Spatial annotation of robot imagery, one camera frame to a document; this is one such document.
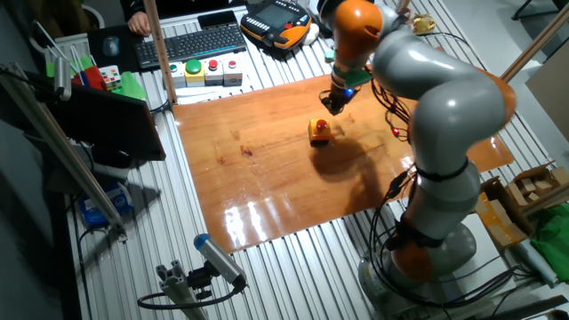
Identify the grey box with red button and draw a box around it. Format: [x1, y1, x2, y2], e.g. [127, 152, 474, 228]
[204, 58, 225, 87]
[222, 57, 244, 87]

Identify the white paper sheet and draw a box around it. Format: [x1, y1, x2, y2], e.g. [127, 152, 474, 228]
[172, 83, 251, 107]

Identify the crumpled gold foil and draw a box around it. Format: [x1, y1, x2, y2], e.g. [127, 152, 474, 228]
[412, 12, 437, 36]

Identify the light wooden pole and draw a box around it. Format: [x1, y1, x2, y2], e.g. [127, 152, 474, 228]
[142, 0, 180, 106]
[501, 3, 569, 84]

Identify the brown cardboard panel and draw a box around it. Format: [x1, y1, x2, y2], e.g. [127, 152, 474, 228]
[525, 52, 569, 144]

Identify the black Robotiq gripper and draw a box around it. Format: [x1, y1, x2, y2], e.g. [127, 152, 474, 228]
[318, 84, 357, 117]

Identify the blue plastic package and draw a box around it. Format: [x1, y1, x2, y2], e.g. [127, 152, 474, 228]
[76, 180, 135, 230]

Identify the grey computer mouse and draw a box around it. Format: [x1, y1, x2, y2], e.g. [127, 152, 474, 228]
[102, 35, 121, 58]

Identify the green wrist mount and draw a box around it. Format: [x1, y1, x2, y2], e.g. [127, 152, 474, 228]
[332, 65, 373, 89]

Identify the cardboard box with wood blocks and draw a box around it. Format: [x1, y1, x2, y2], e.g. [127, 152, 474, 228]
[505, 161, 569, 211]

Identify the green paper sheet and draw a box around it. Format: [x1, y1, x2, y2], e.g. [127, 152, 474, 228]
[45, 55, 148, 101]

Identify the brown wooden board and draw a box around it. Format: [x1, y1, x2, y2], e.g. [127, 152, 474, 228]
[172, 66, 517, 255]

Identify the black flat monitor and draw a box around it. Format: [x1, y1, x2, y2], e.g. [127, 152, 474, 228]
[42, 82, 167, 163]

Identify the long aluminium frame bar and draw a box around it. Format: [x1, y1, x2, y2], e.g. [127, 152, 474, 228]
[0, 60, 129, 244]

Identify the black camera cable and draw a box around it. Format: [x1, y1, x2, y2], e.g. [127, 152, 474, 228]
[136, 284, 246, 311]

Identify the open brown cardboard box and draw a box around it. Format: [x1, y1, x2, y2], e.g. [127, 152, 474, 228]
[472, 176, 535, 250]

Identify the grey camera with blue end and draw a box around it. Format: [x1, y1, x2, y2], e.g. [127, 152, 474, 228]
[192, 232, 248, 291]

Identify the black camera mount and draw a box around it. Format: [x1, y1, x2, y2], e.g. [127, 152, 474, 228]
[186, 260, 215, 301]

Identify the silver cylinder device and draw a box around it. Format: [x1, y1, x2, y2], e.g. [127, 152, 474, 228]
[52, 56, 73, 102]

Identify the grey box with green button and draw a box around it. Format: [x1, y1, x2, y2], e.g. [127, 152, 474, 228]
[169, 61, 188, 90]

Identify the black and orange teach pendant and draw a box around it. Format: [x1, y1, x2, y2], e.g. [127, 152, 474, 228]
[239, 0, 313, 51]

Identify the yellow box with green button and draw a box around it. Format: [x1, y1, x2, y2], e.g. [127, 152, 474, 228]
[183, 58, 207, 89]

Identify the yellow box with red button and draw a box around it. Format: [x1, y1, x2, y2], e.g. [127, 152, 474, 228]
[307, 116, 334, 146]

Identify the green cloth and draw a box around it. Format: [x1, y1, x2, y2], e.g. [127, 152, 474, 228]
[530, 207, 569, 284]

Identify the short aluminium profile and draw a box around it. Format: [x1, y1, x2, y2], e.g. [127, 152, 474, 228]
[155, 260, 210, 320]

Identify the red paper piece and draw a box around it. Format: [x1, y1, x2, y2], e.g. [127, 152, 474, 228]
[72, 65, 107, 92]

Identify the person's bare hand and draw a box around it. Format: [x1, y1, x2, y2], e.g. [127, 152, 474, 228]
[127, 11, 153, 37]

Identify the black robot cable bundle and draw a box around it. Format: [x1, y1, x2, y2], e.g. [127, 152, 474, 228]
[367, 77, 533, 315]

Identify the Rubik's cube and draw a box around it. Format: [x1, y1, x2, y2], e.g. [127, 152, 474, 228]
[98, 64, 123, 92]

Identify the black computer keyboard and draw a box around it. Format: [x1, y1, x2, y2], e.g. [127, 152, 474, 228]
[133, 24, 248, 70]

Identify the black mouse pad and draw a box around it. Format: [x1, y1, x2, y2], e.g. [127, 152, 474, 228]
[85, 24, 140, 76]

